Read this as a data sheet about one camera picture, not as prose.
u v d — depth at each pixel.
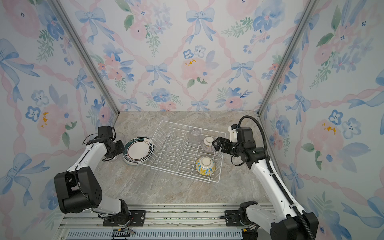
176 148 0.93
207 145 0.95
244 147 0.57
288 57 0.86
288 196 0.41
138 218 0.74
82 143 0.62
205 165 0.85
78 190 0.44
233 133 0.70
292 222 0.38
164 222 0.74
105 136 0.69
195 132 0.95
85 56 0.86
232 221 0.73
